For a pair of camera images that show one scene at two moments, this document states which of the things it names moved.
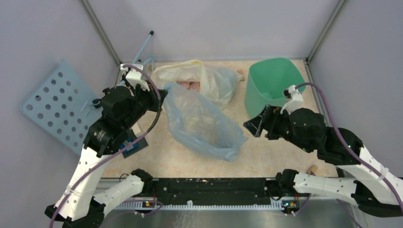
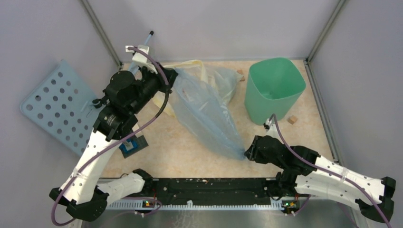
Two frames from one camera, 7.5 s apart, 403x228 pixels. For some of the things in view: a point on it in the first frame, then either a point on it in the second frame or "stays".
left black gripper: [157, 103] to [170, 74]
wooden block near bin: [241, 71] stays
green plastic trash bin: [267, 80] stays
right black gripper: [266, 120] to [253, 153]
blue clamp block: [138, 147] stays
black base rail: [248, 187] stays
